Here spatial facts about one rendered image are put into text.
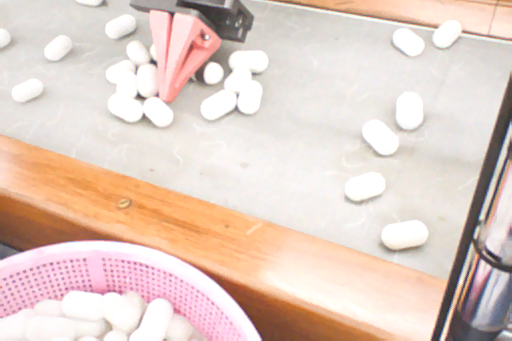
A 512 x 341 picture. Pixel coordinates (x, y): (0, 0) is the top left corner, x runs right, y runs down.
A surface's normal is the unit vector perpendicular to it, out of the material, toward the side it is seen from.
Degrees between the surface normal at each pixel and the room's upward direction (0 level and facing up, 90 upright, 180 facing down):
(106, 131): 0
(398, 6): 45
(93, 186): 0
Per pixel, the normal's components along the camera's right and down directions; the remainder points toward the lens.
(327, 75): -0.10, -0.71
